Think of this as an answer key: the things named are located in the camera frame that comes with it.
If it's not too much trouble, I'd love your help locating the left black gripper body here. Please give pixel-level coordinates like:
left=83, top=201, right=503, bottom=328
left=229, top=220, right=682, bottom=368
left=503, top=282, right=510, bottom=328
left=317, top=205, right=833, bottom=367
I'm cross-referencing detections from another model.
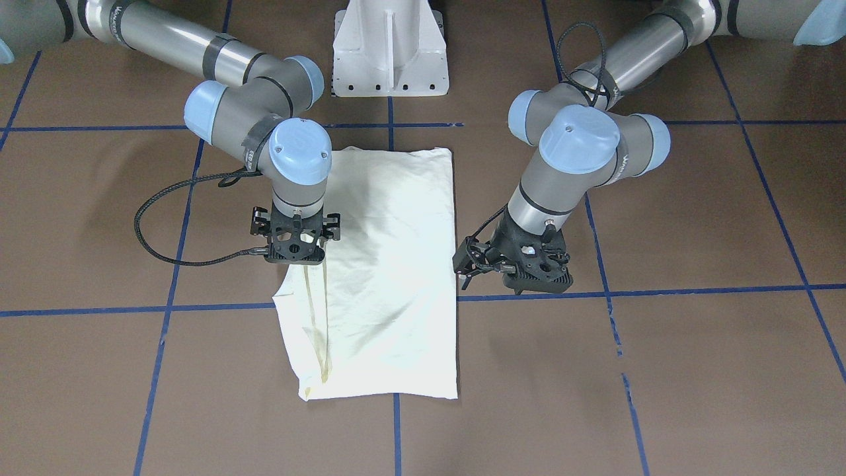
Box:
left=490, top=212, right=567, bottom=262

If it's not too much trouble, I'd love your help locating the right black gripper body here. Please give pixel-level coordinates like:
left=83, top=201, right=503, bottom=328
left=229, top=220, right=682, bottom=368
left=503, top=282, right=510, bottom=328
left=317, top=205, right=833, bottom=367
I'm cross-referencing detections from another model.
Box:
left=270, top=203, right=328, bottom=242

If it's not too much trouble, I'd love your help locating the cream long-sleeve cat shirt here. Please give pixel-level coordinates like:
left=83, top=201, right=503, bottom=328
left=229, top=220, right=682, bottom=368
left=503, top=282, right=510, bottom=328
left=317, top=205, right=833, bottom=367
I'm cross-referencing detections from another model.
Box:
left=273, top=147, right=457, bottom=401

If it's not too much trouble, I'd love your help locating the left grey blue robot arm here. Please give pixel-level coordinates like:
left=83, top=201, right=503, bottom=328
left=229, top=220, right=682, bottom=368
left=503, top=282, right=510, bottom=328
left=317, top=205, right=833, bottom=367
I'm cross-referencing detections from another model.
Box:
left=453, top=1, right=845, bottom=294

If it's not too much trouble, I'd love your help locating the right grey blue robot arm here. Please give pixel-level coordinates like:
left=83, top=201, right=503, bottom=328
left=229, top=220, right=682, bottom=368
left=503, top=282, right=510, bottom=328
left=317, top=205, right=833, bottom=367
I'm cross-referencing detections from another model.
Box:
left=1, top=1, right=340, bottom=240

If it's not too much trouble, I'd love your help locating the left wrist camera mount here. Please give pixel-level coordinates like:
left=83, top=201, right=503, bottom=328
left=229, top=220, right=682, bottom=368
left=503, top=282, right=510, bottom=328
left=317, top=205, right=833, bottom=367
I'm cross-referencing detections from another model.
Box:
left=502, top=245, right=574, bottom=295

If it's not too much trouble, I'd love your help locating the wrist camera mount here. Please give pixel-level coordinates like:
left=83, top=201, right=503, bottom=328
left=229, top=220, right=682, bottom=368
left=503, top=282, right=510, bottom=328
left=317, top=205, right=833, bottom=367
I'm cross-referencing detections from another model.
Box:
left=502, top=245, right=574, bottom=295
left=264, top=228, right=326, bottom=266

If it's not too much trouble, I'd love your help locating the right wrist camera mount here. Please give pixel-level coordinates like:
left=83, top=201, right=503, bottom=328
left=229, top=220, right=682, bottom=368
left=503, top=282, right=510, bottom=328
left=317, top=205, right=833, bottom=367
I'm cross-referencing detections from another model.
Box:
left=264, top=228, right=326, bottom=266

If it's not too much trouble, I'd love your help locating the white camera post base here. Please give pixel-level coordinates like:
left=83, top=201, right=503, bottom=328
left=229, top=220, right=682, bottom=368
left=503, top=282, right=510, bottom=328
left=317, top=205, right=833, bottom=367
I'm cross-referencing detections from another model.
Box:
left=330, top=1, right=450, bottom=97

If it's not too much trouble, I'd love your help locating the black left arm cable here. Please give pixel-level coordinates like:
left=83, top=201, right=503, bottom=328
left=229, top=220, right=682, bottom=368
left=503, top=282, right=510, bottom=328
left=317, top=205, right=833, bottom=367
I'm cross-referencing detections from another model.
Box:
left=463, top=22, right=625, bottom=249

